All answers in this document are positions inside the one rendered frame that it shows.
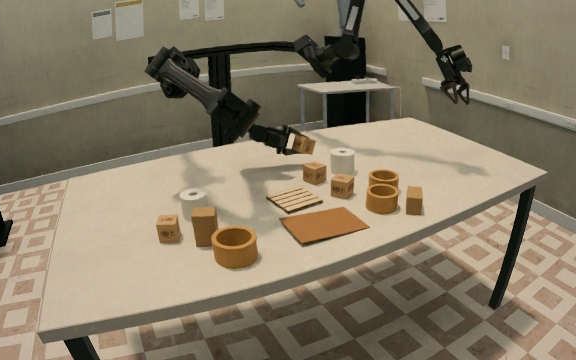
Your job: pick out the small wooden pallet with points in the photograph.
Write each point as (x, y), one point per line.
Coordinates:
(294, 199)

